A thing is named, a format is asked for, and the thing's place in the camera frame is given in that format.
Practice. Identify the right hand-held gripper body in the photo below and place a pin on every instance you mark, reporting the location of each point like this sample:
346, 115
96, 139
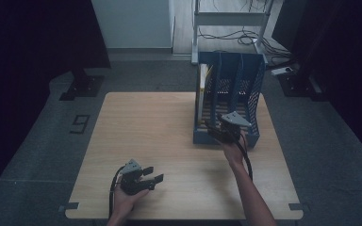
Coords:
231, 132

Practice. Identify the person's right hand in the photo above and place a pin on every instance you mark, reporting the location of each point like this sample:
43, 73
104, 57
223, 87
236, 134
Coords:
234, 152

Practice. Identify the white partition panel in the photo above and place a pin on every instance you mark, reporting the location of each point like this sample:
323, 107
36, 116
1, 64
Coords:
132, 22

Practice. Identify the yellow book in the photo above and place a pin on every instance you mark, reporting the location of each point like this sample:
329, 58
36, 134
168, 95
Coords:
203, 88

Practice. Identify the dark curtain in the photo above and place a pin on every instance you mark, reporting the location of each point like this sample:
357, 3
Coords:
28, 62
342, 62

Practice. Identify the black stand base plate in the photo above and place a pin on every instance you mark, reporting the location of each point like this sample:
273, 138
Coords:
83, 86
298, 86

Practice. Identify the blue file rack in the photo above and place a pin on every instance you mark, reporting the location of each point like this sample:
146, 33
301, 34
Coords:
248, 94

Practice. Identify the white power strip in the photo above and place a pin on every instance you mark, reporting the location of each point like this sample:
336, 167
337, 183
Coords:
281, 71

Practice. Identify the person's left hand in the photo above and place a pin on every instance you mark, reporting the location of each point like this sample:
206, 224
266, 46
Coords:
127, 201

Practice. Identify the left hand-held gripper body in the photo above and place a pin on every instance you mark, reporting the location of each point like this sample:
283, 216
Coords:
132, 183

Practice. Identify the white metal stand frame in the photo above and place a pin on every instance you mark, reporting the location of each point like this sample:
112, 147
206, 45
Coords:
229, 18

